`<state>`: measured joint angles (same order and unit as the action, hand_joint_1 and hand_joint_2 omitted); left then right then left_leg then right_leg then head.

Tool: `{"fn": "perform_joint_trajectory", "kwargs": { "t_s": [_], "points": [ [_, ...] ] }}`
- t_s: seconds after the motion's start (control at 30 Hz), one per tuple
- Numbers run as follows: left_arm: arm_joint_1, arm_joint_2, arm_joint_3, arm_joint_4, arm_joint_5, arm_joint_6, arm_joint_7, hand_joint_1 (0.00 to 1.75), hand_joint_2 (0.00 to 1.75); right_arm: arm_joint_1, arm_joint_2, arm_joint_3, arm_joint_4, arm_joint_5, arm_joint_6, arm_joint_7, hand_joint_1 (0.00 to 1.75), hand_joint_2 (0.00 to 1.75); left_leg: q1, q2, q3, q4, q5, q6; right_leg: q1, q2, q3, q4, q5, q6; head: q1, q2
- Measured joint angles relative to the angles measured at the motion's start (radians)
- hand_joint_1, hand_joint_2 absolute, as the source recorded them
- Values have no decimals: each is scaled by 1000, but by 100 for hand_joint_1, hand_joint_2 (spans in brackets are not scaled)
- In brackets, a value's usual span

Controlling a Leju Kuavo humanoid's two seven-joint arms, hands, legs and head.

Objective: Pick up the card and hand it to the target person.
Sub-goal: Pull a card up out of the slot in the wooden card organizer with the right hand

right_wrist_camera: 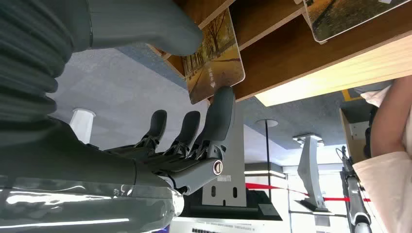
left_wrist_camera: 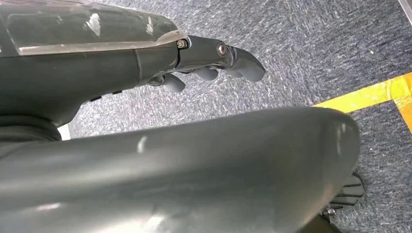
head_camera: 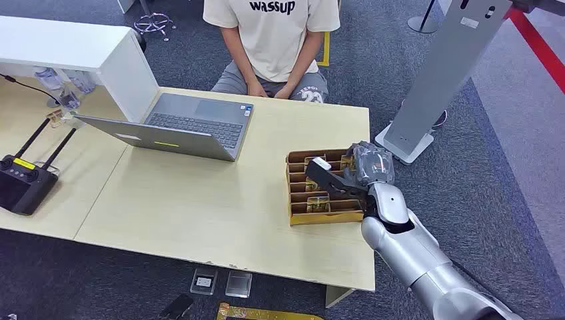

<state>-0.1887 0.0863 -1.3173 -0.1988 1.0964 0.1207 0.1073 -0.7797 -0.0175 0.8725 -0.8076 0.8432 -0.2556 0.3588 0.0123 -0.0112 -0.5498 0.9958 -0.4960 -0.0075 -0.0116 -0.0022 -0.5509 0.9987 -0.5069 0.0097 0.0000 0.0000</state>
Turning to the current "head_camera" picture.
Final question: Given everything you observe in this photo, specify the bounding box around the clear water bottle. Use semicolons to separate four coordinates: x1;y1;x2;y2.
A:
65;69;96;95
33;66;63;92

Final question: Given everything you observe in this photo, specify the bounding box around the grey open laptop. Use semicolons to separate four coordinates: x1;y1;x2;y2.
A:
73;92;255;163

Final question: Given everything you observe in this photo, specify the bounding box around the black phone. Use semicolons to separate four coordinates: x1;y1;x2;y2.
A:
158;293;195;320

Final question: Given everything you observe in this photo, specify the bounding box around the person's left hand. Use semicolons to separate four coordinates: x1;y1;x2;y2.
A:
273;83;295;101

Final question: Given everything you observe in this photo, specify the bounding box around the white desk shelf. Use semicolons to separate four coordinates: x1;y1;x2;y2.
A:
0;15;160;123

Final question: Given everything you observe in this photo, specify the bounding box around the clear floor socket cover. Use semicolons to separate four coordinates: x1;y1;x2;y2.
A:
225;270;253;299
189;267;219;296

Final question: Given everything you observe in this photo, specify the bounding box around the gold tape strip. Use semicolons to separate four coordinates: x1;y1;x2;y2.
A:
215;302;324;320

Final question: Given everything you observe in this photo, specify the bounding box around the chrome chair base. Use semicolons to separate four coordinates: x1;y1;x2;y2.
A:
133;0;177;42

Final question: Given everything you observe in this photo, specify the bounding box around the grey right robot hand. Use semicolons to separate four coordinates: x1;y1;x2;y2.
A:
343;141;396;187

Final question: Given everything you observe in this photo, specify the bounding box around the black remote controller with antennas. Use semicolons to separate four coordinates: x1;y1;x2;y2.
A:
0;117;78;217

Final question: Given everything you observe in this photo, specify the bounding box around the person's hand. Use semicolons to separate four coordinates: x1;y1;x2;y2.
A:
273;83;295;101
247;82;269;99

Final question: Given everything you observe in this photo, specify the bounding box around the grey kiosk stand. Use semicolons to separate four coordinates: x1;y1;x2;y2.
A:
374;0;513;166

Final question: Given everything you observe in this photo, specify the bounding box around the person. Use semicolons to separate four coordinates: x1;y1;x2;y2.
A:
202;0;341;104

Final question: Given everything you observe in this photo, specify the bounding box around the cardboard card organizer box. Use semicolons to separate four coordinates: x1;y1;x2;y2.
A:
285;149;366;227

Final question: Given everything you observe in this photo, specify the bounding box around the person's right hand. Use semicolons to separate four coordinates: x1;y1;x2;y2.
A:
247;82;269;99

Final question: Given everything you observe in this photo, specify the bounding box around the black cable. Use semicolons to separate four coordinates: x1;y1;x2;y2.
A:
0;73;61;105

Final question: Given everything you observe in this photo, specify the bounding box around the grey stanchion post base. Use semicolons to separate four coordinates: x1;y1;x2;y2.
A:
406;0;438;35

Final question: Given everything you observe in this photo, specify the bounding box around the clear plastic holder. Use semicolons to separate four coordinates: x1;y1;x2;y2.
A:
58;87;83;112

